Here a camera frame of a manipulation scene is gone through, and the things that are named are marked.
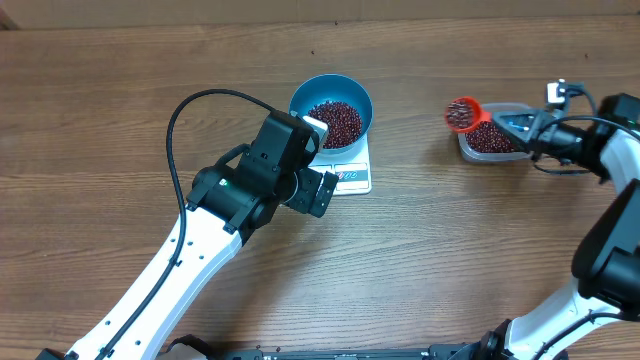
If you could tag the clear plastic food container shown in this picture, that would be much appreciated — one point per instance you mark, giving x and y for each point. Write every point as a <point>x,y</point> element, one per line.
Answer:
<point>473,156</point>

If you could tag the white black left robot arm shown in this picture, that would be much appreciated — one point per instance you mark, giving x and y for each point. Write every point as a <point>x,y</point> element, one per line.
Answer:
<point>227,203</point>

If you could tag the red scoop with blue handle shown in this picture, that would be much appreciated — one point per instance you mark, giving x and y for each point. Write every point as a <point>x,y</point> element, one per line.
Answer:
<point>465,115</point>

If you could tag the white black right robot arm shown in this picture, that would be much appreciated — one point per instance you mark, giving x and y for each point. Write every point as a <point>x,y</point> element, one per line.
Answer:
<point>604,287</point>

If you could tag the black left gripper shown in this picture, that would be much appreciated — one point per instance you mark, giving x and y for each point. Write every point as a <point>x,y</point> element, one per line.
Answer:
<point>306,202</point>

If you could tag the white digital kitchen scale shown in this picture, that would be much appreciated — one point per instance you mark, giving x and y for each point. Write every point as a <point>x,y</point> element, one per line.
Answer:
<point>350,164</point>

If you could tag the blue plastic bowl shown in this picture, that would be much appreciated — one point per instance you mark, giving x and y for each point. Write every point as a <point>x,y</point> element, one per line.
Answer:
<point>341,103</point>

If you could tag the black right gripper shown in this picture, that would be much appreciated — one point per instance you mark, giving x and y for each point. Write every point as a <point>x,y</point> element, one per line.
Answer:
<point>533,133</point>

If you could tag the red adzuki beans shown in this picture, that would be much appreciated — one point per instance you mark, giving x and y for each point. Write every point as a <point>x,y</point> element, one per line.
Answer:
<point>487,138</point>

